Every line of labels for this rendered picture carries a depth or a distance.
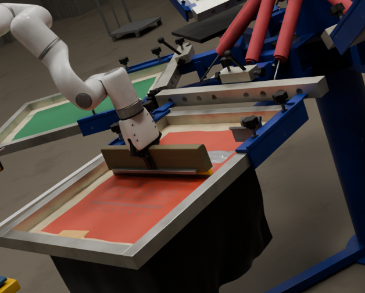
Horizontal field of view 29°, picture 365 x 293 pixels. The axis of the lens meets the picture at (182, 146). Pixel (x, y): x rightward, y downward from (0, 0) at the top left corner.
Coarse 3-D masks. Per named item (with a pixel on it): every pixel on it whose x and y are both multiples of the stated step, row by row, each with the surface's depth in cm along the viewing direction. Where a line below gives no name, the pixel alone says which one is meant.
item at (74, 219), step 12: (180, 132) 236; (192, 132) 232; (204, 132) 229; (108, 180) 219; (96, 192) 213; (84, 204) 208; (60, 216) 206; (72, 216) 203; (84, 216) 200; (96, 216) 197; (108, 216) 194; (48, 228) 201; (60, 228) 198; (72, 228) 195; (84, 228) 193
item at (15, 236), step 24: (168, 120) 246; (192, 120) 238; (216, 120) 231; (264, 120) 218; (96, 168) 224; (240, 168) 189; (72, 192) 216; (192, 192) 180; (216, 192) 182; (24, 216) 206; (168, 216) 173; (192, 216) 175; (0, 240) 199; (24, 240) 190; (48, 240) 184; (72, 240) 179; (144, 240) 166; (168, 240) 169; (120, 264) 165
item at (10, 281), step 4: (8, 280) 180; (12, 280) 179; (16, 280) 179; (4, 284) 179; (8, 284) 178; (12, 284) 178; (16, 284) 179; (0, 288) 177; (4, 288) 176; (8, 288) 177; (12, 288) 178; (16, 288) 179; (0, 292) 175; (4, 292) 176; (8, 292) 177; (12, 292) 178
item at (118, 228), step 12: (216, 132) 225; (228, 132) 221; (204, 144) 219; (216, 144) 215; (228, 144) 212; (240, 144) 209; (216, 168) 199; (204, 180) 194; (180, 192) 192; (168, 204) 188; (120, 216) 192; (132, 216) 189; (144, 216) 186; (156, 216) 184; (96, 228) 190; (108, 228) 187; (120, 228) 185; (132, 228) 182; (144, 228) 180; (108, 240) 181; (120, 240) 179; (132, 240) 176
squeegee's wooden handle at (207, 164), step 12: (168, 144) 200; (180, 144) 197; (192, 144) 193; (108, 156) 216; (120, 156) 213; (156, 156) 202; (168, 156) 199; (180, 156) 196; (192, 156) 193; (204, 156) 191; (108, 168) 220; (156, 168) 205; (168, 168) 202; (180, 168) 198; (192, 168) 195; (204, 168) 192
